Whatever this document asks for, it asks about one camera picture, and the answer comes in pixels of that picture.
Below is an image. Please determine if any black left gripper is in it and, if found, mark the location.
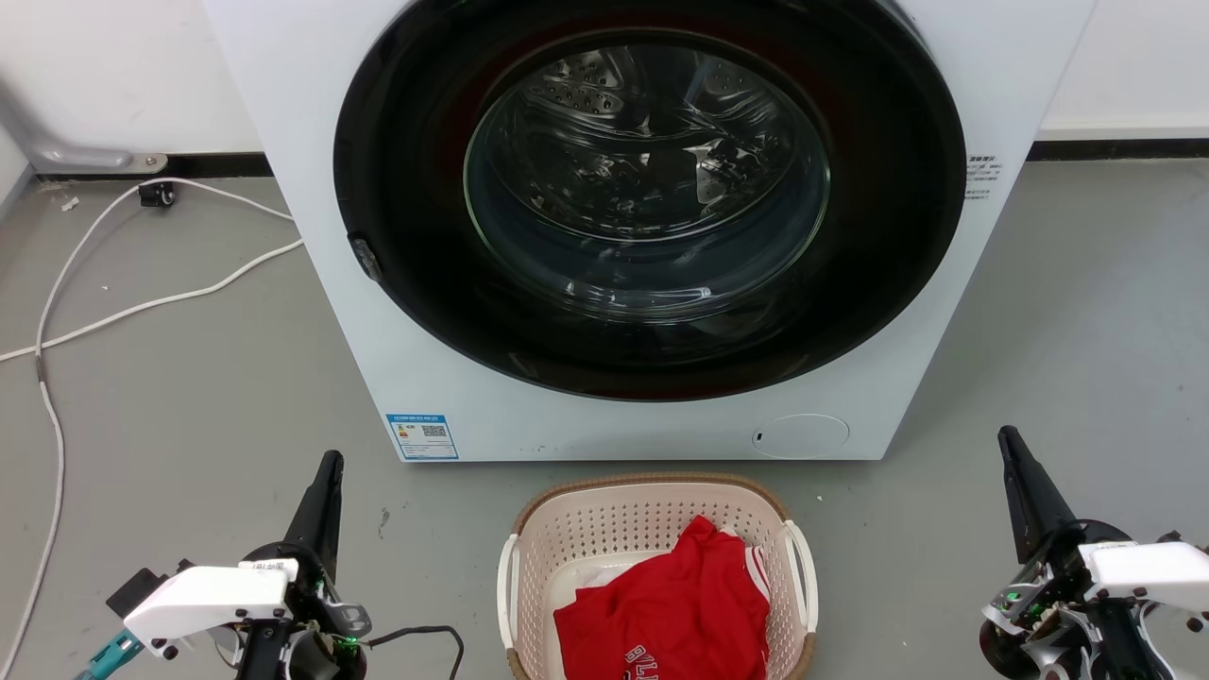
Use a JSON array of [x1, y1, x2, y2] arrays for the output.
[[236, 450, 373, 680]]

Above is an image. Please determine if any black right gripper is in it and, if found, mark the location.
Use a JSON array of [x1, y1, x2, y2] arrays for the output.
[[978, 425, 1177, 680]]

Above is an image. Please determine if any beige plastic laundry basket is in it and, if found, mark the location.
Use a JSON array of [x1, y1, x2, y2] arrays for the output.
[[497, 472, 819, 680]]

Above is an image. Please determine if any blue energy label sticker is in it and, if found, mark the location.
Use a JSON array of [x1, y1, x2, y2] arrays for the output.
[[385, 413, 460, 462]]

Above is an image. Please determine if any white front-load washing machine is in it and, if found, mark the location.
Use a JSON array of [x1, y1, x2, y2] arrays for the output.
[[203, 0, 1099, 464]]

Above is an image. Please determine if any round white filter cover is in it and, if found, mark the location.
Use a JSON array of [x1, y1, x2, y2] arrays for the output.
[[753, 414, 851, 461]]

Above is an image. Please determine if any teal connector piece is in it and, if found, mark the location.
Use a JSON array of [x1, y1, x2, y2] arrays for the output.
[[74, 630, 145, 680]]

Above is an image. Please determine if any white garment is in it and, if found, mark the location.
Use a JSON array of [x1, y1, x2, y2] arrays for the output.
[[548, 552, 667, 617]]

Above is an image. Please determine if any round black washer door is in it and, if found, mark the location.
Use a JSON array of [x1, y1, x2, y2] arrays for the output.
[[332, 0, 968, 402]]

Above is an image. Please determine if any red sports jersey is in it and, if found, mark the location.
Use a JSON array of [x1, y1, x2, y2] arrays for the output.
[[553, 515, 774, 680]]

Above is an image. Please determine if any steel washer drum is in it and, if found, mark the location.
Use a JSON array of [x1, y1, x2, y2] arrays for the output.
[[486, 42, 813, 247]]

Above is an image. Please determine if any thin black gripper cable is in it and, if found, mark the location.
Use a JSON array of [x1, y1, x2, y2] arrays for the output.
[[363, 624, 467, 680]]

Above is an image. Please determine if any white power cable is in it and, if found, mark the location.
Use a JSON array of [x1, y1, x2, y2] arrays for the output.
[[0, 238, 305, 365]]

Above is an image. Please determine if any long white looping cable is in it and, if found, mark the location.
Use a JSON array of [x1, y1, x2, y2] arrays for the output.
[[0, 178, 296, 676]]

